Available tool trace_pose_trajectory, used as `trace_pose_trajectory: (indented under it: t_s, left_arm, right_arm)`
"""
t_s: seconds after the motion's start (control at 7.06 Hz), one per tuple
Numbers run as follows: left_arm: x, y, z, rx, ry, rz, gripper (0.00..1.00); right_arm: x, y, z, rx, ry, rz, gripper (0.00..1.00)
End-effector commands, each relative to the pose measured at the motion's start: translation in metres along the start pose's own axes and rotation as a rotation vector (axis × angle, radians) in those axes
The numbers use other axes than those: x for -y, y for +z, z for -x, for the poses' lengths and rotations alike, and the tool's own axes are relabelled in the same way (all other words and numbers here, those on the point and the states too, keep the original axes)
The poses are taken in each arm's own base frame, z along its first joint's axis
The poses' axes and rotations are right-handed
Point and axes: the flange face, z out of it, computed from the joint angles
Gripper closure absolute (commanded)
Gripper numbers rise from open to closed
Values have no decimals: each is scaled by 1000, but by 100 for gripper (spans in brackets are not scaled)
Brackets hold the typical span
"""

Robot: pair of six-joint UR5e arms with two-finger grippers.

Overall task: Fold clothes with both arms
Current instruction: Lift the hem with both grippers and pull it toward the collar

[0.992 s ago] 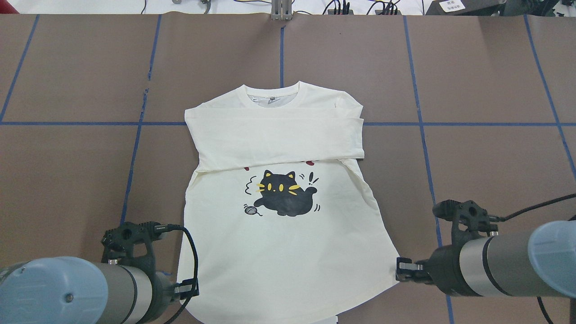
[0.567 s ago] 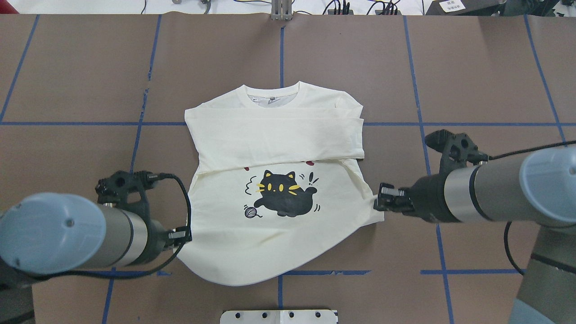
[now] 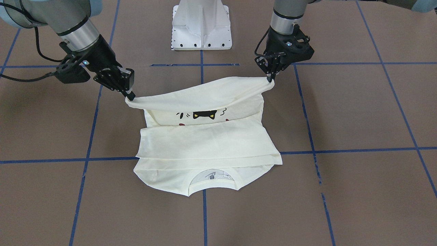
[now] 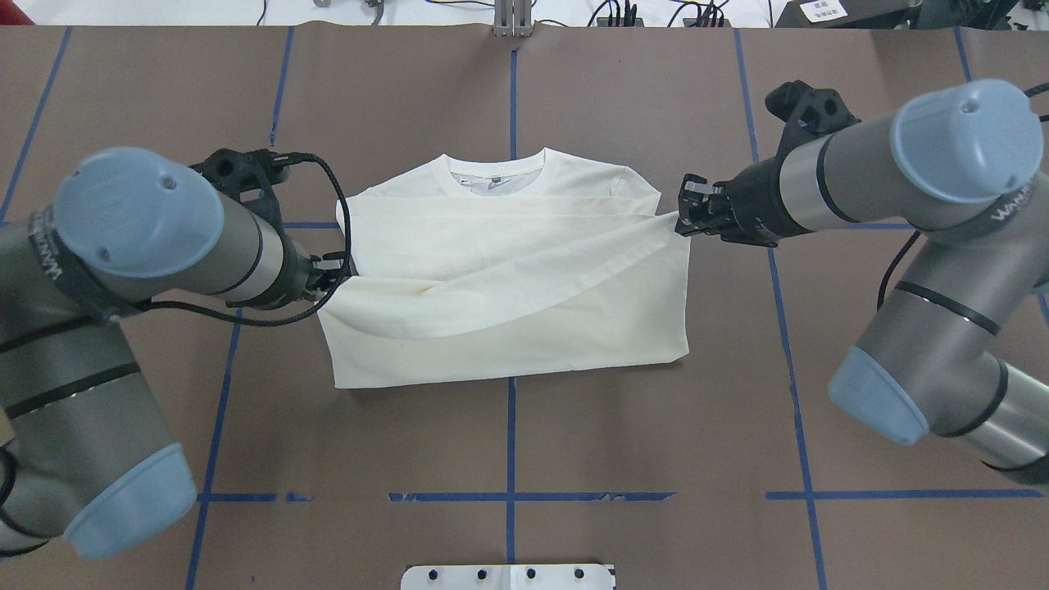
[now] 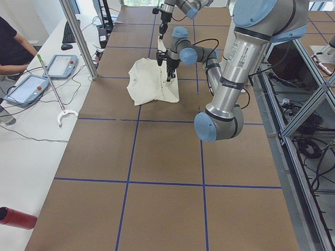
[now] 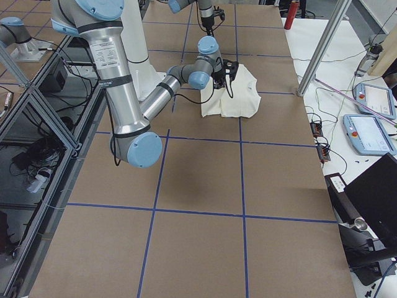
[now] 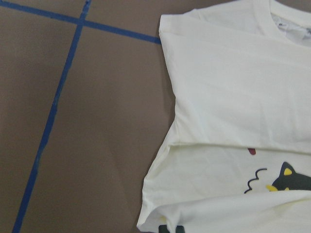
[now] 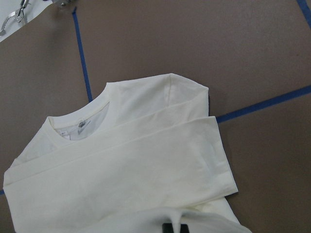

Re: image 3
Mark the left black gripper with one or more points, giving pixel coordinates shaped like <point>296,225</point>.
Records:
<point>275,39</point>

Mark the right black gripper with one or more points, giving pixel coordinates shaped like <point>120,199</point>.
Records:
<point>99,55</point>

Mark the cream long-sleeve cat shirt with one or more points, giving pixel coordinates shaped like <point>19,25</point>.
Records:
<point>205,136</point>

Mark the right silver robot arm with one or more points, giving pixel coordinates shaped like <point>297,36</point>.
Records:
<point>69,19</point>

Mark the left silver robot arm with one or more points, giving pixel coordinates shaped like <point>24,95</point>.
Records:
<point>398,36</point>

